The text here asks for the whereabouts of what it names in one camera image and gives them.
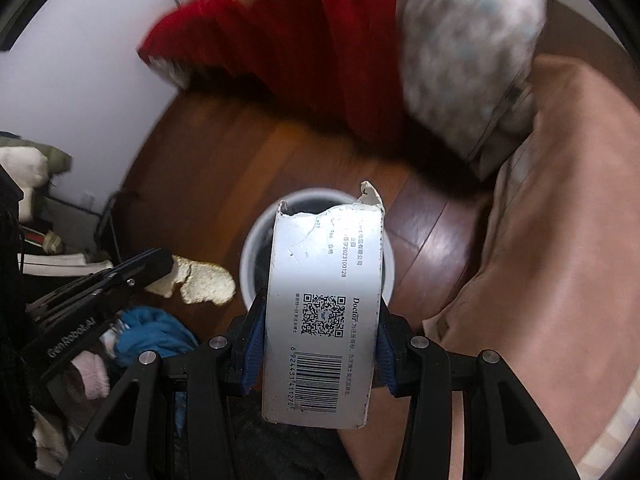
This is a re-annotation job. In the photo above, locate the white cardboard box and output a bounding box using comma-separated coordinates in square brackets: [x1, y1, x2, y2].
[261, 180, 386, 431]

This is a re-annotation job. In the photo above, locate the white fluffy cloth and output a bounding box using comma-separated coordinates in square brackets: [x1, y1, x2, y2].
[0, 146, 51, 191]

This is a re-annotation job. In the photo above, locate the white round trash bin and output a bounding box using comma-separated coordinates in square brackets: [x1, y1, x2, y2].
[240, 187, 398, 311]

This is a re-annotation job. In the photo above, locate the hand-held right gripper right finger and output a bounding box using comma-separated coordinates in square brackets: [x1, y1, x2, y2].
[375, 300, 581, 480]

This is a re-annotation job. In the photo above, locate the pink fluffy cloth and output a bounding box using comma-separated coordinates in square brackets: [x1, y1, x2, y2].
[70, 352, 111, 401]

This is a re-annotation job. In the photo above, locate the green jacket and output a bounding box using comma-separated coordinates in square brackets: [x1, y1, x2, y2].
[30, 142, 73, 176]

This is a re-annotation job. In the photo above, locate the blue cloth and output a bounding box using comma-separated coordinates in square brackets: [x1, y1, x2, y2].
[115, 306, 198, 368]

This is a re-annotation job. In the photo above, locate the red blanket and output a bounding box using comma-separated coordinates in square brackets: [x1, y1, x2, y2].
[137, 0, 426, 151]

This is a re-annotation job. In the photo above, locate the checkered bed sheet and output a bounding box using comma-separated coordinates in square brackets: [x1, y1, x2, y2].
[397, 0, 548, 171]

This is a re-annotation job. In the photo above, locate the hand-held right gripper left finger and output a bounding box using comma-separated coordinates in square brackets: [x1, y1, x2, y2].
[60, 295, 266, 480]

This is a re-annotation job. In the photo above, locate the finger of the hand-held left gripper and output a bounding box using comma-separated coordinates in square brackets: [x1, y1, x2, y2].
[102, 250, 174, 291]
[95, 247, 161, 277]

